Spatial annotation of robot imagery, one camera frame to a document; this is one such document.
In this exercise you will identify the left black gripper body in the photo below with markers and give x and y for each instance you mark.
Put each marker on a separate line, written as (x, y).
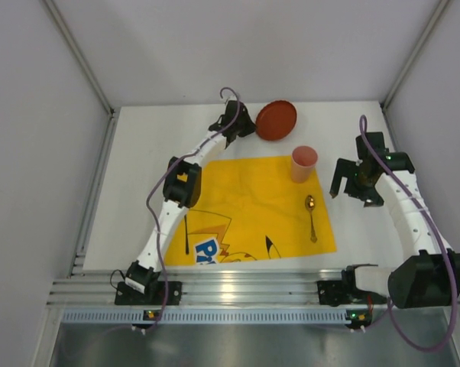
(244, 121)

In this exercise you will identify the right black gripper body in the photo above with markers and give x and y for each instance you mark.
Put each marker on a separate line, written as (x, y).
(349, 180)

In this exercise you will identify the red round plate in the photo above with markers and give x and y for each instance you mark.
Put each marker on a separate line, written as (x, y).
(276, 120)

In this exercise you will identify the pink plastic cup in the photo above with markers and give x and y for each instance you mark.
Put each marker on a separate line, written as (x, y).
(304, 159)

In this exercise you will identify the gold metal spoon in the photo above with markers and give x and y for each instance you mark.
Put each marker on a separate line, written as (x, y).
(310, 206)

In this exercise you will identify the yellow printed cloth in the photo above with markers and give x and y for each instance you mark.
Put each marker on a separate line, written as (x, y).
(251, 210)

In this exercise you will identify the blue plastic fork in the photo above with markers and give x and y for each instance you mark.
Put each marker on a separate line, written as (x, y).
(187, 245)

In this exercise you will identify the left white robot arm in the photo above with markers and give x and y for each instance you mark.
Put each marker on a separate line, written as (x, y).
(181, 188)

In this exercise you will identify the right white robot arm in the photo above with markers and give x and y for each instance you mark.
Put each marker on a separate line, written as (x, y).
(429, 272)

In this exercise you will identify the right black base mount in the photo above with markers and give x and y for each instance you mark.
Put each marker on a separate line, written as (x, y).
(335, 293)

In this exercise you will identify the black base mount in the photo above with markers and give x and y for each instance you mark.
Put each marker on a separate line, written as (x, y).
(127, 296)
(335, 293)

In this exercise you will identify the right aluminium corner post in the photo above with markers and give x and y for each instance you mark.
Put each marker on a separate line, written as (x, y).
(416, 51)

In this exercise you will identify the aluminium corner post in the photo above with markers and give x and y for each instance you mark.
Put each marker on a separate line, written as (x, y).
(69, 39)
(416, 51)

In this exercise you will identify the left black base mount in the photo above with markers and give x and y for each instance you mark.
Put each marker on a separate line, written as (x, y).
(127, 296)

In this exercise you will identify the left aluminium corner post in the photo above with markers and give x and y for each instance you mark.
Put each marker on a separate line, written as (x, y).
(69, 39)

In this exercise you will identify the aluminium mounting rail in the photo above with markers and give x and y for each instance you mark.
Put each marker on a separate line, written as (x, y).
(226, 288)

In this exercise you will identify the perforated grey cable duct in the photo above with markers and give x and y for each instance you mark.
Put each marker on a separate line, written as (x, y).
(216, 316)

